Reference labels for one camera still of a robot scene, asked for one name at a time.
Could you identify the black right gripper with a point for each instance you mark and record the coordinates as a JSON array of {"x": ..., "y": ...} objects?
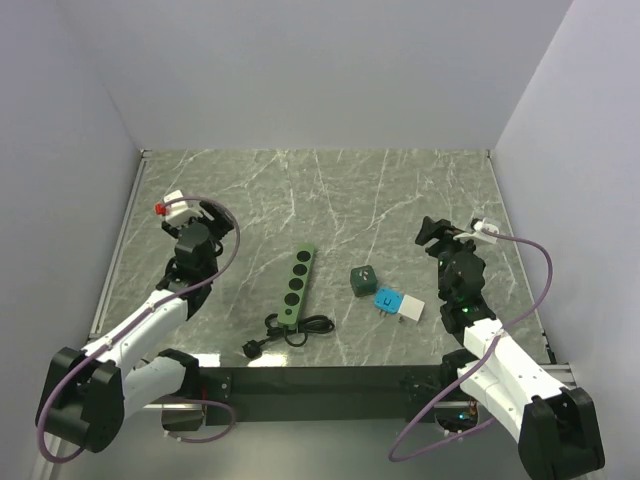
[{"x": 431, "y": 229}]

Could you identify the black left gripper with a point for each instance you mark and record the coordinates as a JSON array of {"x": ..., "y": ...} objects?
[{"x": 221, "y": 224}]

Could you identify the dark green cube adapter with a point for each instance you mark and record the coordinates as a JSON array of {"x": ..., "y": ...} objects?
[{"x": 363, "y": 281}]

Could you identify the green power strip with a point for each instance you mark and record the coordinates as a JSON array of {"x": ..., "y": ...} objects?
[{"x": 296, "y": 286}]

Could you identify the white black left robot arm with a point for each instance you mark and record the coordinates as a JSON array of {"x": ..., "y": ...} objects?
[{"x": 89, "y": 392}]

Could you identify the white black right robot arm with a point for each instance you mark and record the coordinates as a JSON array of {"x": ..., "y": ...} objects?
[{"x": 555, "y": 426}]

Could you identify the white plug adapter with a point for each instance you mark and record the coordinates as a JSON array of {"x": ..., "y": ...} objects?
[{"x": 410, "y": 309}]

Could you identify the blue plug adapter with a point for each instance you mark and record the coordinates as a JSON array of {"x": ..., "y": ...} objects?
[{"x": 388, "y": 301}]

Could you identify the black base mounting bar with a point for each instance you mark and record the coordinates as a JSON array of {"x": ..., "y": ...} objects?
[{"x": 270, "y": 394}]

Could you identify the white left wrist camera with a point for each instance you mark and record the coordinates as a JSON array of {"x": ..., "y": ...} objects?
[{"x": 177, "y": 211}]

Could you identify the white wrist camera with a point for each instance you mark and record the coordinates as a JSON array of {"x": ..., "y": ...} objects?
[
  {"x": 484, "y": 230},
  {"x": 177, "y": 211}
]

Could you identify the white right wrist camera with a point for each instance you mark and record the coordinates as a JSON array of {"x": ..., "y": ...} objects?
[{"x": 484, "y": 230}]

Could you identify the aluminium frame rail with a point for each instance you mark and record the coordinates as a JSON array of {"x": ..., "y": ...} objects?
[{"x": 102, "y": 305}]

